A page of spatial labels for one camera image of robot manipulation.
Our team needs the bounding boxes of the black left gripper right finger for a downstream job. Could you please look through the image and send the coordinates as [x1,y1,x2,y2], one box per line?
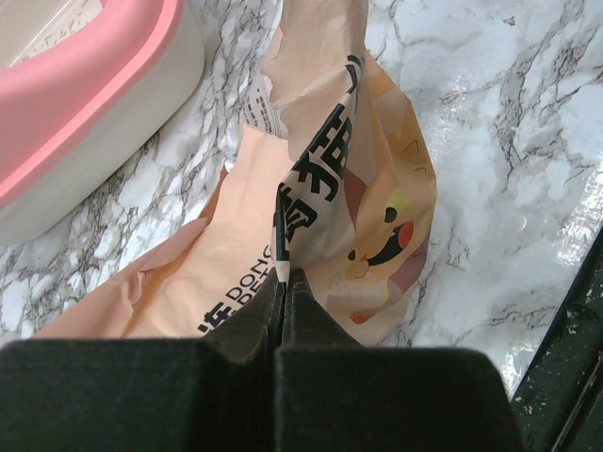
[275,270,518,451]

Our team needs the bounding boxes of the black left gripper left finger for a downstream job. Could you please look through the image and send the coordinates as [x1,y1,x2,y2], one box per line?
[1,273,283,451]

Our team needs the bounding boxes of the peach cat litter bag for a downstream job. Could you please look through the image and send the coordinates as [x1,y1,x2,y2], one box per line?
[39,1,436,346]

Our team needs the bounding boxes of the pink and white litter box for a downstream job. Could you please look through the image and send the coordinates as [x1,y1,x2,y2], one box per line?
[1,1,204,246]

